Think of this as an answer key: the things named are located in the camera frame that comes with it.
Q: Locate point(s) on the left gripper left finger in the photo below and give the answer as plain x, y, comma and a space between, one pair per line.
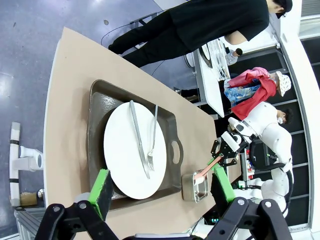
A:
98, 192

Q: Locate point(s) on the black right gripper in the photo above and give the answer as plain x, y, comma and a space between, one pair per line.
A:
233, 155

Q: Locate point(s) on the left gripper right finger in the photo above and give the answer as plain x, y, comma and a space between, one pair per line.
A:
226, 190

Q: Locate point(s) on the pink lint roller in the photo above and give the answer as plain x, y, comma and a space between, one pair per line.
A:
208, 168

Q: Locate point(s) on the large white dinner plate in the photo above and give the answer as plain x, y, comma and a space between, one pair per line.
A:
125, 150

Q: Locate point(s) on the silver table knife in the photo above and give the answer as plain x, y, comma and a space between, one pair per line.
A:
139, 140

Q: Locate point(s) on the silver fork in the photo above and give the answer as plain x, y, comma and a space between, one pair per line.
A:
154, 130

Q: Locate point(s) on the black tray with plate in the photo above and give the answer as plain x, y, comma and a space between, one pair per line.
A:
100, 100

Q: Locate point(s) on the person's right forearm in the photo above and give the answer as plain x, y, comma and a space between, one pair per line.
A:
235, 38

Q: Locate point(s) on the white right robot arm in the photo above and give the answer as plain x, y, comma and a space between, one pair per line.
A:
272, 140

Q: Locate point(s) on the rectangular metal tin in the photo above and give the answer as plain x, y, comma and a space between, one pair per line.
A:
186, 187

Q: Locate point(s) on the person in red jacket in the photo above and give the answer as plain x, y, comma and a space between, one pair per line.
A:
250, 100

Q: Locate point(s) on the white side table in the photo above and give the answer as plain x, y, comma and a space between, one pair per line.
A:
212, 92

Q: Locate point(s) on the small cardboard box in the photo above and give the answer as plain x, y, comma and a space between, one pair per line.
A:
28, 198

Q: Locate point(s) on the seated person with face mask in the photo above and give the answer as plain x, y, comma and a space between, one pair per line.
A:
286, 115

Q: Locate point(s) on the background person in light shirt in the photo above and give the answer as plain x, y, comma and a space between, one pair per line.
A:
233, 56

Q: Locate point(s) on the person in black clothes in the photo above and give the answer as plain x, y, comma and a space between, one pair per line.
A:
212, 20

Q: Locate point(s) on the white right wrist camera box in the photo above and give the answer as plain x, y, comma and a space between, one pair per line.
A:
231, 140

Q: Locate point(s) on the aluminium profile frame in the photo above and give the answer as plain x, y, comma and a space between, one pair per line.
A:
27, 222

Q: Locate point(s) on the white table leg frame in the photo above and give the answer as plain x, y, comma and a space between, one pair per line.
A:
15, 150

